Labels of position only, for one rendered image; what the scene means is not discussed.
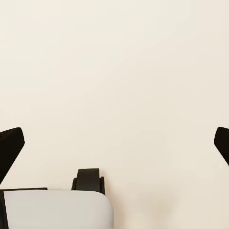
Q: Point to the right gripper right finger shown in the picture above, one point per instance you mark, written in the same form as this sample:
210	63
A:
221	142

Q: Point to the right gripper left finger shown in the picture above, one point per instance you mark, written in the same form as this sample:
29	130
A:
11	143

